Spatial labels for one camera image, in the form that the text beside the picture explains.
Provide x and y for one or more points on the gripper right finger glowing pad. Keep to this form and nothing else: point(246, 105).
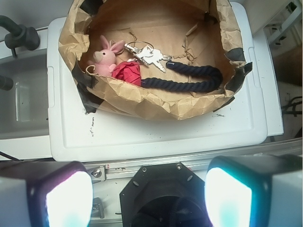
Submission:
point(255, 191)

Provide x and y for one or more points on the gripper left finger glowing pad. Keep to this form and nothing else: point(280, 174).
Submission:
point(45, 194)

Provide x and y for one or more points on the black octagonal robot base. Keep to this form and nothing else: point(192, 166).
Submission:
point(168, 195)

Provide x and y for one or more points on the white plastic bin lid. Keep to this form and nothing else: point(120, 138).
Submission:
point(105, 136)

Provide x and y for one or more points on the clear plastic container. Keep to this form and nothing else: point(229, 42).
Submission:
point(24, 108)

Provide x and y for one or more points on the red crumpled paper ball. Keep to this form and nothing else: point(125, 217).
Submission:
point(128, 71)

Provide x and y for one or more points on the silver corner bracket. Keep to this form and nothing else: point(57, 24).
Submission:
point(97, 209)

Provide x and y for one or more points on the aluminium extrusion rail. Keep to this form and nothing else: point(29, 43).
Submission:
point(195, 161)

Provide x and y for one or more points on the pink plush bunny keychain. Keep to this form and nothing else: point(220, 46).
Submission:
point(104, 61)

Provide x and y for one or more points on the black clamp handle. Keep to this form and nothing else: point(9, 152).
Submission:
point(19, 35)

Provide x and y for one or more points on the silver keys on ring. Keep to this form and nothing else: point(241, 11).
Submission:
point(148, 55)

